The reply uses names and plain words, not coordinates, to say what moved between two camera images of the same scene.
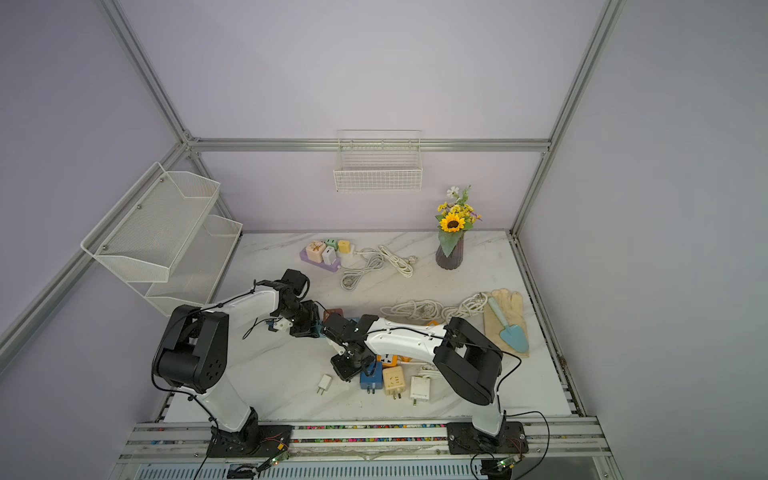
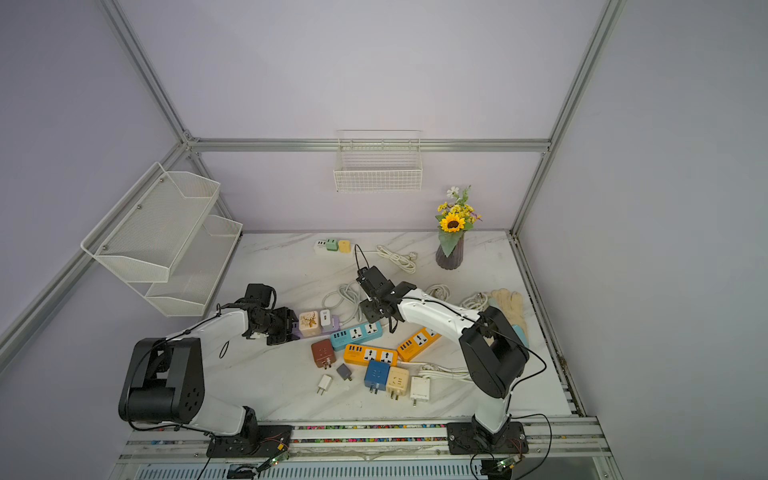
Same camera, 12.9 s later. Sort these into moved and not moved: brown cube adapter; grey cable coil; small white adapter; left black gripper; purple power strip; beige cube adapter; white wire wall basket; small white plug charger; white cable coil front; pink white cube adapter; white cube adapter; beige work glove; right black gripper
Moved: right black gripper; pink white cube adapter; purple power strip; grey cable coil; brown cube adapter; left black gripper; small white adapter
Not moved: small white plug charger; white cube adapter; white cable coil front; white wire wall basket; beige work glove; beige cube adapter
